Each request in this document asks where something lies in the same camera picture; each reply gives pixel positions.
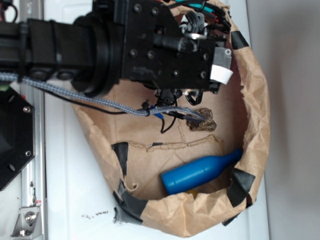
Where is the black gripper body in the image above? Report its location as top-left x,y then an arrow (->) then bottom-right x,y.
120,0 -> 233,105

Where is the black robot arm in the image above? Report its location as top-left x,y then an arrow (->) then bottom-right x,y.
0,0 -> 231,106

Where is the dark brown rock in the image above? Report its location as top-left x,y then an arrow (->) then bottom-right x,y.
187,107 -> 217,132

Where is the brown paper bag bin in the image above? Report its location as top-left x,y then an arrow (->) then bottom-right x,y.
74,20 -> 270,237

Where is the blue plastic bottle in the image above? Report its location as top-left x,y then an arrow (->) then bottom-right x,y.
161,149 -> 243,195

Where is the grey braided cable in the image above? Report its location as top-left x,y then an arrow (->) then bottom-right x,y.
0,71 -> 208,124

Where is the thin black wire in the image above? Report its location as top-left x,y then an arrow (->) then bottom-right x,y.
42,87 -> 186,134

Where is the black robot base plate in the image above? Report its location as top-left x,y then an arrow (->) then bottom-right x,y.
0,87 -> 35,191

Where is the aluminium rail profile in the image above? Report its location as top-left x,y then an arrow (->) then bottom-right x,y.
18,0 -> 48,240

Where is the silver corner bracket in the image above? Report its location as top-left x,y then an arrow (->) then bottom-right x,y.
10,206 -> 42,240

